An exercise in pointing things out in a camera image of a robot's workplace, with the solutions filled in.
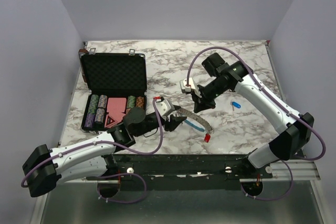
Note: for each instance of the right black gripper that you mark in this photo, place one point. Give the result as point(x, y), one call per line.
point(201, 103)

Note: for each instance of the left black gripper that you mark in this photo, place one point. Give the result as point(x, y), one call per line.
point(177, 120)

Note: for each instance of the grey blue spiral keyring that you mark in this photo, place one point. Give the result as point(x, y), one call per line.
point(198, 123)

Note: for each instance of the blue tagged key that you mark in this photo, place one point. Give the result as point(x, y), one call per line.
point(235, 105)

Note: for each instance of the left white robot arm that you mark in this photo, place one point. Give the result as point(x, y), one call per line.
point(47, 167)

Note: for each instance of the orange poker chip stack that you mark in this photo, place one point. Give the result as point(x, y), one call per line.
point(140, 101)

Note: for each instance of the green poker chip stack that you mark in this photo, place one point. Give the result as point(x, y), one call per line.
point(131, 102)

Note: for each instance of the pink playing card deck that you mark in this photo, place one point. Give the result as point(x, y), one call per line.
point(115, 111)

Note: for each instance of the black poker chip case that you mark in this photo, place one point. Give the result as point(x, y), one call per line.
point(115, 75)

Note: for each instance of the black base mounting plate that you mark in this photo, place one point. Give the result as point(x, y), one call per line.
point(164, 172)

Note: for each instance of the purple poker chip stack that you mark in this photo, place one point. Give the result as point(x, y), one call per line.
point(95, 111)

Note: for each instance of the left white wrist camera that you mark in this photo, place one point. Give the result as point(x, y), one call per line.
point(165, 108)

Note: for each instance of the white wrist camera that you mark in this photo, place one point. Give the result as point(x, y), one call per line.
point(187, 85)
point(165, 108)

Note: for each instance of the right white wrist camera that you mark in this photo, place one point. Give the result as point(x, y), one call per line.
point(187, 85)

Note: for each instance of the aluminium rail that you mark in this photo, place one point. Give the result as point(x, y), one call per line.
point(281, 171)

